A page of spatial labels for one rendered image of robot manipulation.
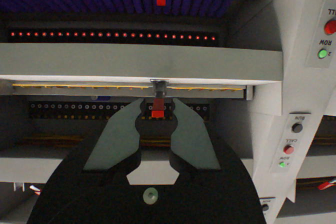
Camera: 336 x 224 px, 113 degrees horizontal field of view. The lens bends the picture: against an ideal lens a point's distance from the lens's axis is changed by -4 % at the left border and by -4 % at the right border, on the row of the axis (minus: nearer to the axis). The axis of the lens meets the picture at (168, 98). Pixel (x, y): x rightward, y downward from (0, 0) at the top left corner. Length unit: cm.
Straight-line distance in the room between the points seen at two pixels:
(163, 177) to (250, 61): 24
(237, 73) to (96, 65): 19
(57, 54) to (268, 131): 34
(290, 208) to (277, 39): 50
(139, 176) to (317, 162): 36
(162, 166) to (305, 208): 50
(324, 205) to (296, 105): 47
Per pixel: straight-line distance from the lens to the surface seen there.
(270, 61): 23
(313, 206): 67
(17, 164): 36
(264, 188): 35
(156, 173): 26
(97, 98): 30
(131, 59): 17
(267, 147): 28
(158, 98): 15
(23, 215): 60
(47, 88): 30
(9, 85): 33
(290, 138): 30
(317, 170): 41
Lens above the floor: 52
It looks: 16 degrees up
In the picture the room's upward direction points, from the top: 178 degrees counter-clockwise
